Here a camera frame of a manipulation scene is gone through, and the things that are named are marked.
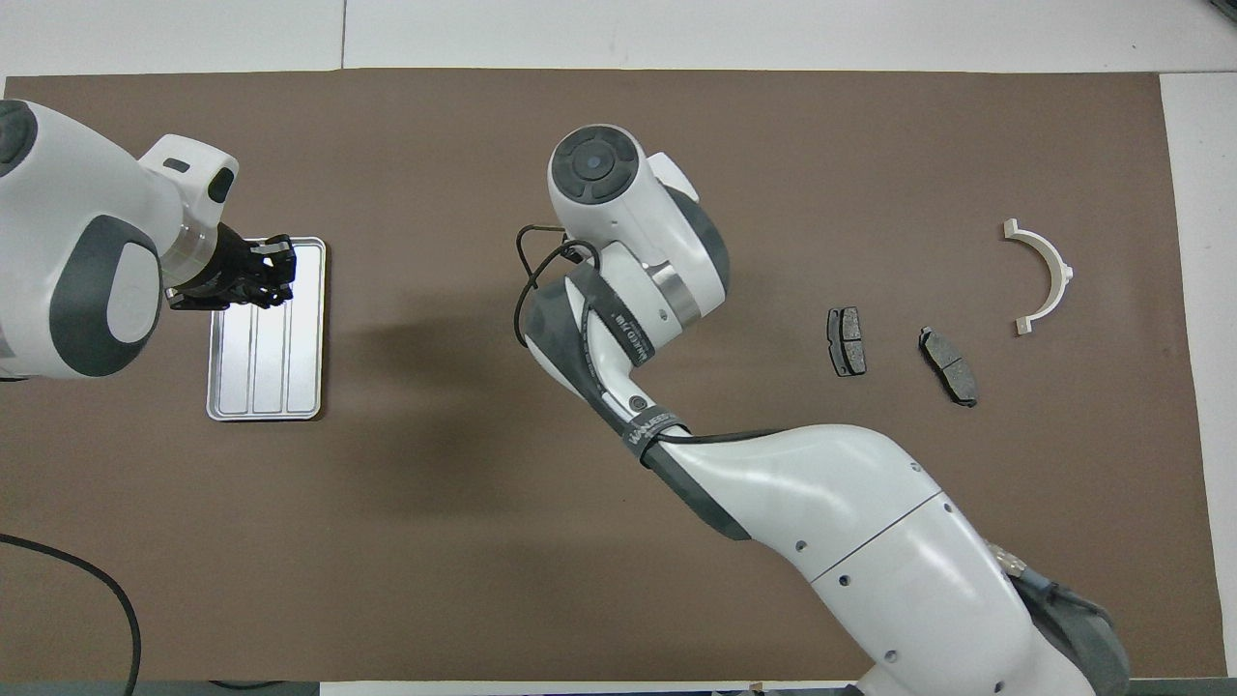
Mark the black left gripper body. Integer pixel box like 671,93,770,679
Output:
165,223,255,313

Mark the silver metal tray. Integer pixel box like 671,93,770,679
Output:
206,236,328,422

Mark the brown table mat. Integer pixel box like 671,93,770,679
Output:
0,68,1217,683

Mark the dark grey rectangular brake pad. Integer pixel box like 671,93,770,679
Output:
826,306,868,378

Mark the dark grey angled brake pad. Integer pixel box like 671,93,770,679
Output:
918,327,979,408

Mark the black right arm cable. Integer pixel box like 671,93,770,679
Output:
515,224,789,448

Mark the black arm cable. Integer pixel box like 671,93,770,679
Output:
515,224,789,448
0,534,143,696

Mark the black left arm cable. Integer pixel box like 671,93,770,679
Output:
0,534,143,696

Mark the white curved plastic bracket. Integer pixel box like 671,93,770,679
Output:
1002,218,1076,337

